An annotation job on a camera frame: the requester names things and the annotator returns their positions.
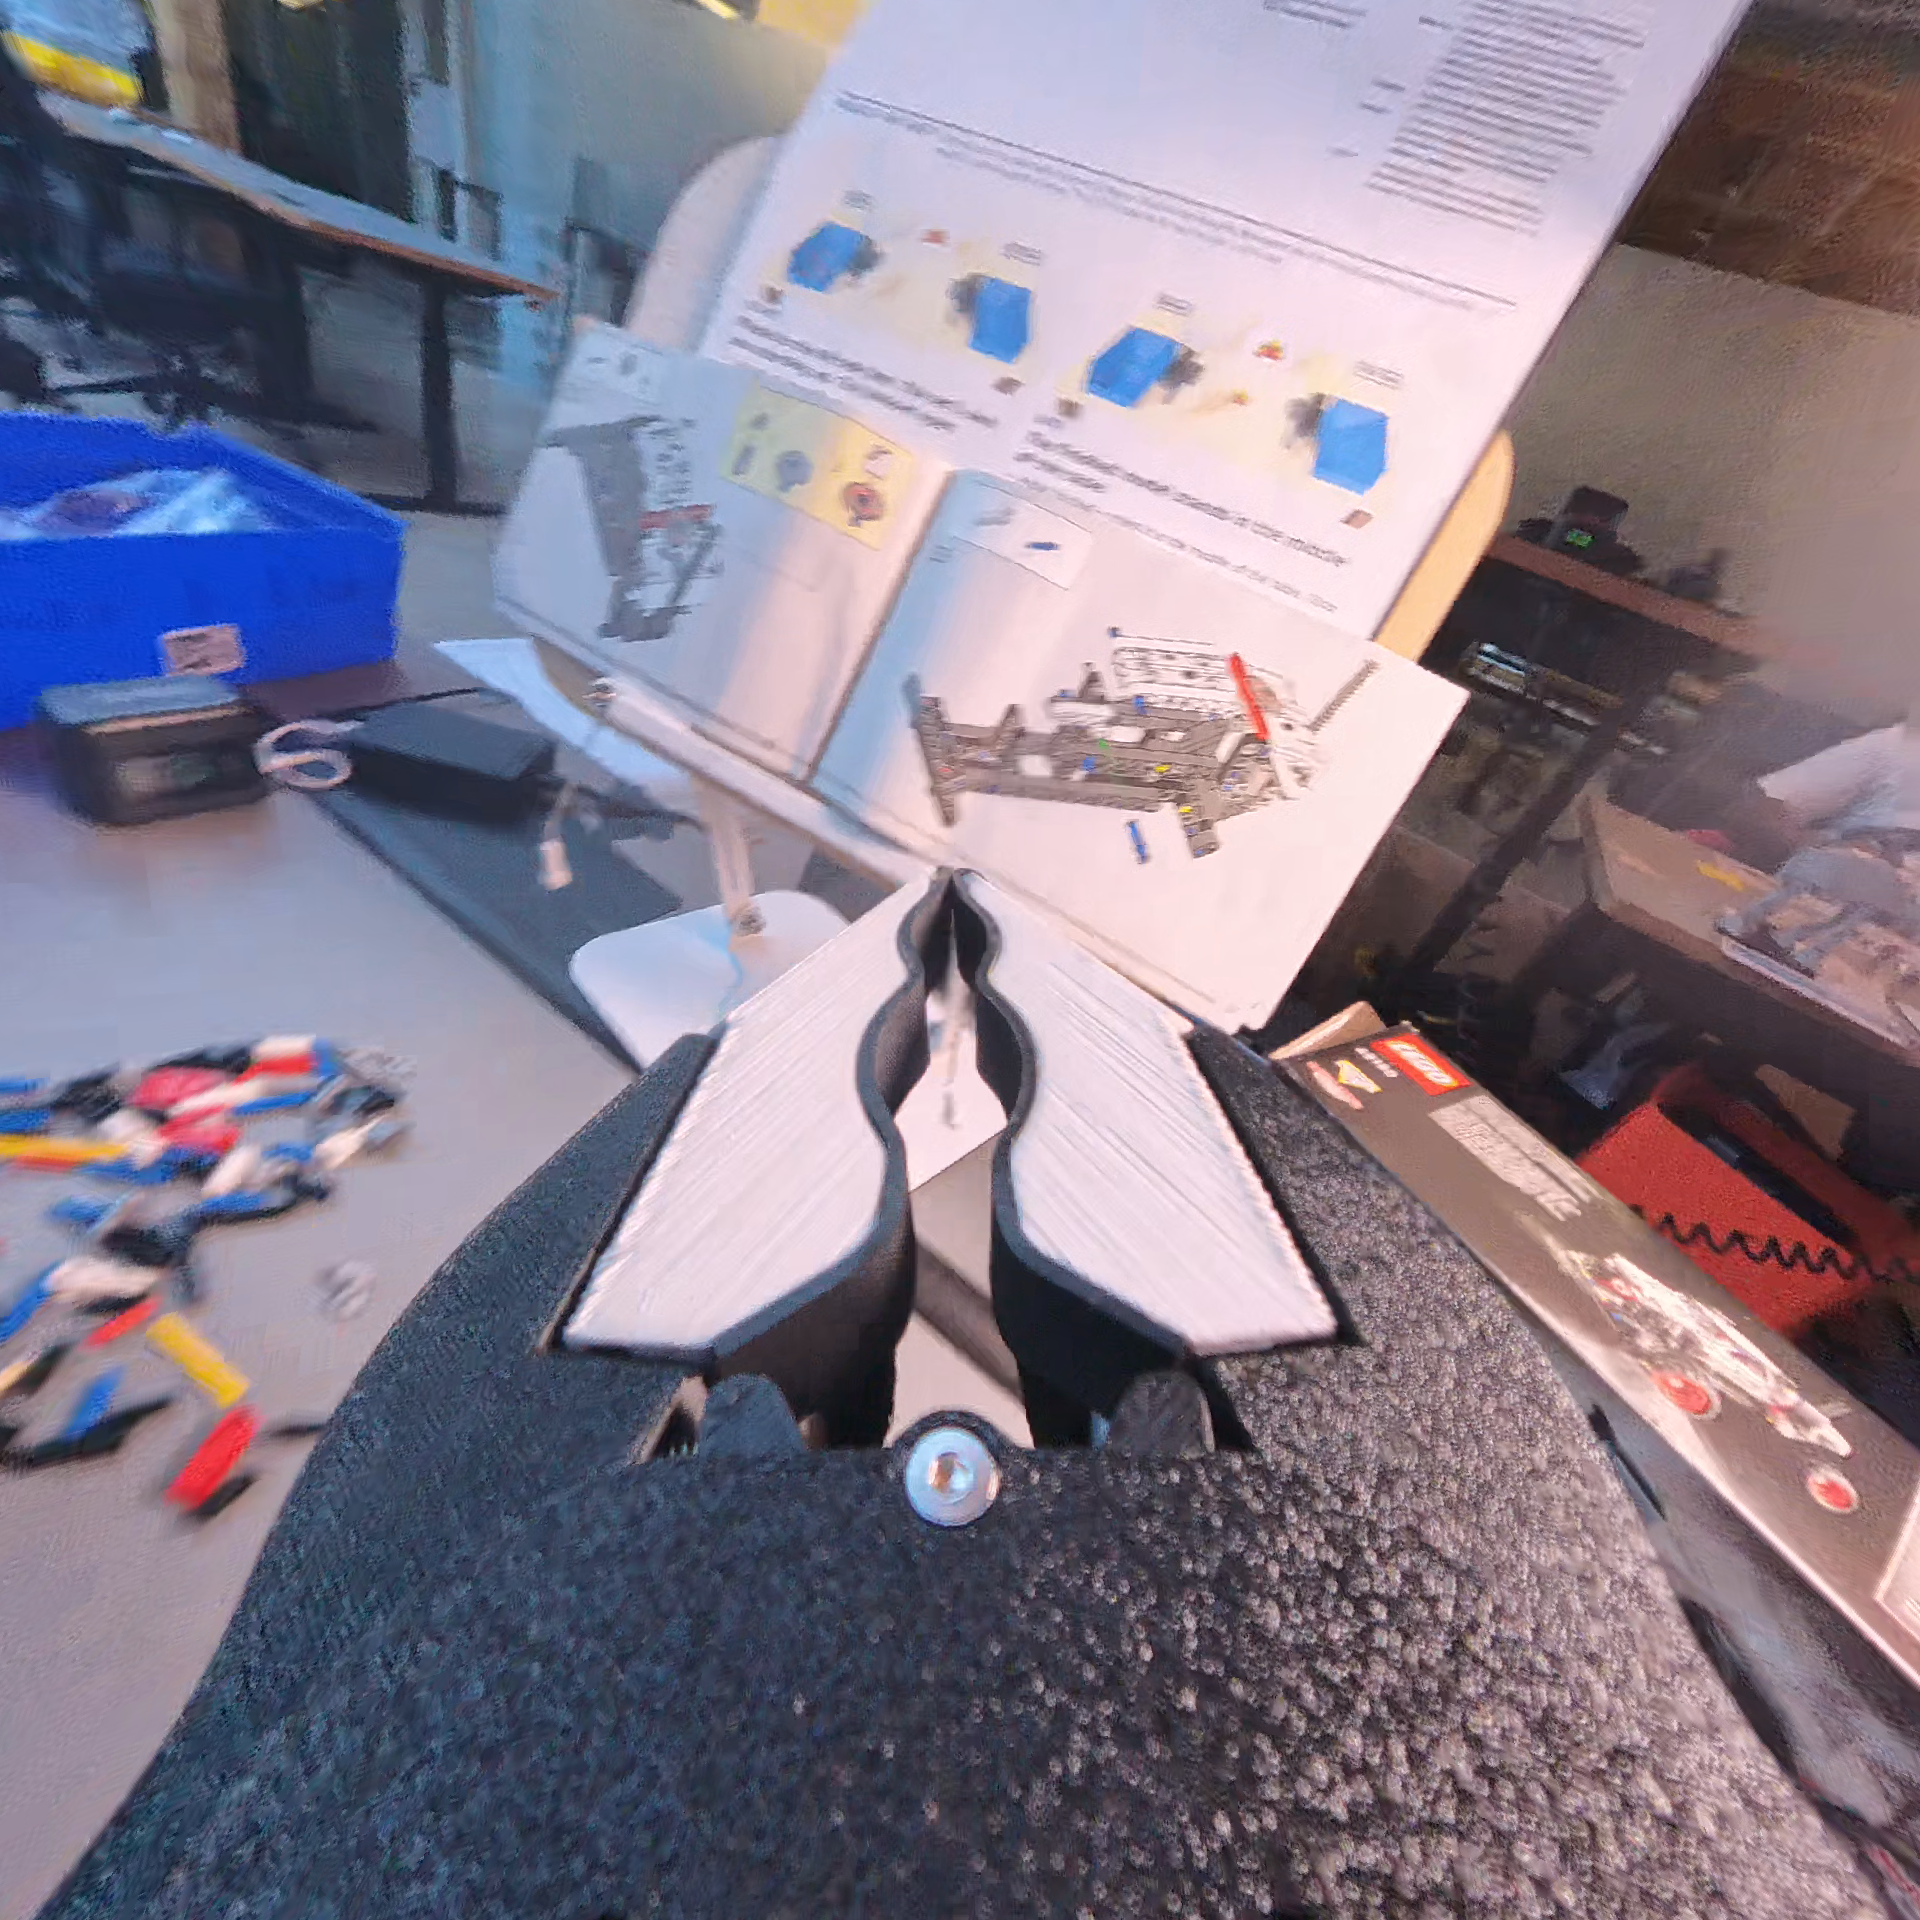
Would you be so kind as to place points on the white printed paper sheet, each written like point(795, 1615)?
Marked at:
point(1200, 225)

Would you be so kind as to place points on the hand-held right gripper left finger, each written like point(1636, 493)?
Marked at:
point(735, 1186)

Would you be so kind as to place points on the pile of small brick parts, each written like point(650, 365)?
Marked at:
point(166, 1171)

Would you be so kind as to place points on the light grey brick connector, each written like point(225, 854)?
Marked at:
point(345, 1286)

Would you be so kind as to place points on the blue plastic bin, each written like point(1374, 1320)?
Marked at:
point(151, 598)

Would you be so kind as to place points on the small black action camera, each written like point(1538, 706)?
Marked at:
point(151, 750)

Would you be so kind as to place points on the clear plastic parts bags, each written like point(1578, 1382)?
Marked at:
point(134, 504)

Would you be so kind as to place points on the white book stand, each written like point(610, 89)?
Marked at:
point(673, 960)

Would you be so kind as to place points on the black power adapter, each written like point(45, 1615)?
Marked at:
point(452, 757)

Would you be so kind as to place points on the instruction booklet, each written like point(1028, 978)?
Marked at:
point(1049, 672)

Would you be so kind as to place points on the wooden shelf unit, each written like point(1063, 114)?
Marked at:
point(1621, 631)

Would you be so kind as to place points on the orange box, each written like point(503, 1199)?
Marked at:
point(1695, 1171)

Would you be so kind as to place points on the brick set cardboard box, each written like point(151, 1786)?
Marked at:
point(1576, 1245)

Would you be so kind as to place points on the background wooden table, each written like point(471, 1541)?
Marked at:
point(303, 211)

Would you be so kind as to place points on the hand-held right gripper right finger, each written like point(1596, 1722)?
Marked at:
point(1155, 1186)

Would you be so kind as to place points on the grey desk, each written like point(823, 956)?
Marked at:
point(226, 933)

